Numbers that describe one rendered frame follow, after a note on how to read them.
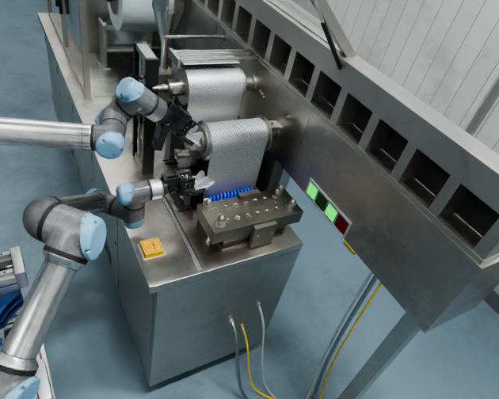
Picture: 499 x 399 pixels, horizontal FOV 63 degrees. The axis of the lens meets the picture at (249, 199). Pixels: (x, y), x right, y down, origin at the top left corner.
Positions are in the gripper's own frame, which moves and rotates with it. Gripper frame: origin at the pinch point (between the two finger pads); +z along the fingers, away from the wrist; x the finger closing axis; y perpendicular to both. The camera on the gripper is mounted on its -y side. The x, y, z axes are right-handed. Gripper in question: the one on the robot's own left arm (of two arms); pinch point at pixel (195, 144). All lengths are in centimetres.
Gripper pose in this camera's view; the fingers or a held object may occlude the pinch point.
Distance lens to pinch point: 149.8
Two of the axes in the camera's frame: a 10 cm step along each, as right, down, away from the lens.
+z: 5.4, 3.3, 7.8
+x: -4.7, -6.5, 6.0
